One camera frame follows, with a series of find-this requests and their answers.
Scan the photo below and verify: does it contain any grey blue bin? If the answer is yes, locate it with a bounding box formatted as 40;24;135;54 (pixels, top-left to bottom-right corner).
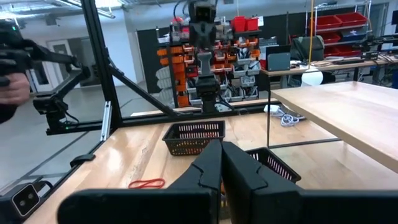
340;28;368;41

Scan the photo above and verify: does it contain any white coiled cable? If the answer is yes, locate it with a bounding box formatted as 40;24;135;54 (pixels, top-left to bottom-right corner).
273;107;307;128

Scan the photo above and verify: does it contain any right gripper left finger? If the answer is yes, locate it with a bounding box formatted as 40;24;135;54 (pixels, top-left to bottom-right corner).
57;139;223;224

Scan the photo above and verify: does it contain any black aluminium rig frame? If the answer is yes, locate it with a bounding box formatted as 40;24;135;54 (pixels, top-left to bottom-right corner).
45;0;274;187

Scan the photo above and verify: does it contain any long wooden workbench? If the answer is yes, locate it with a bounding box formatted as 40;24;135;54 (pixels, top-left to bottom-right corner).
259;57;398;91

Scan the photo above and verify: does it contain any metal wire shelf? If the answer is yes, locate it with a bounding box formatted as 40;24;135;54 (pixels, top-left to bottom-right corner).
305;1;373;58

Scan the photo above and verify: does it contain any white power adapter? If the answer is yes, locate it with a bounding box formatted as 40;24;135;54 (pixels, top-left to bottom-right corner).
263;104;282;114

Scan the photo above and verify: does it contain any wooden shelf with black legs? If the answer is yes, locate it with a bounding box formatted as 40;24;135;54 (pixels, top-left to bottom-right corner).
266;80;398;174

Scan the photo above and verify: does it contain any table-level camera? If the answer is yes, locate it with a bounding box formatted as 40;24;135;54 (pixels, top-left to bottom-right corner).
0;182;42;223

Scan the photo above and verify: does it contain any olive grey backpack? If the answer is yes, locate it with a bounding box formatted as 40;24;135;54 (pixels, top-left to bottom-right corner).
291;35;326;62

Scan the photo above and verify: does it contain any wide red bin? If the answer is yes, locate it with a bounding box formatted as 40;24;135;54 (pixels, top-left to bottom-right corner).
323;45;363;58

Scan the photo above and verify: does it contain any silver metal bracket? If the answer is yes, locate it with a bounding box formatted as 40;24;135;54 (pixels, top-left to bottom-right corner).
99;100;113;142

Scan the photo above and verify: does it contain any small red bin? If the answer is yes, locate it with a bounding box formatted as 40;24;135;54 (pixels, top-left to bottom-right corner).
320;32;341;44

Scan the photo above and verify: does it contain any red rubber band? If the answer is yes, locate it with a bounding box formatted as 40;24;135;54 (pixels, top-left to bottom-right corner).
127;177;166;190

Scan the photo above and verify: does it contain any dark grey laptop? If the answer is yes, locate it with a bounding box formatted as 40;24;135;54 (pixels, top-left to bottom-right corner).
265;44;292;72

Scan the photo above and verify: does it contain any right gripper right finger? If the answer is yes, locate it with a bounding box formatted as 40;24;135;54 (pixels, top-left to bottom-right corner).
222;142;398;224

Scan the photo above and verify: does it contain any parts rack with small bins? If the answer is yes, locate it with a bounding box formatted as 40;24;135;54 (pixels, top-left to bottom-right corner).
156;29;262;107

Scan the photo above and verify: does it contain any red storage box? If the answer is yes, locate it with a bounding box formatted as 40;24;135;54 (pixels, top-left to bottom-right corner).
245;17;260;32
231;16;247;33

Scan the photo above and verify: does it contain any black frame foot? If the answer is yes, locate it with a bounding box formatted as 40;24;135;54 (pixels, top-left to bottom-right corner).
69;153;96;169

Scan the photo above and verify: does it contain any black plastic basket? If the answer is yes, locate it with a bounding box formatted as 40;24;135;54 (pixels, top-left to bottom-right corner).
244;147;302;184
162;120;226;157

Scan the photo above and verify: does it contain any person's hand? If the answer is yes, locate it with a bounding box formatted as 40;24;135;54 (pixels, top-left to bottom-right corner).
0;73;31;106

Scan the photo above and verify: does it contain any large red bin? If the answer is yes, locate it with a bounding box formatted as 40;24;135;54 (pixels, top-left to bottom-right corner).
335;12;368;27
312;14;343;30

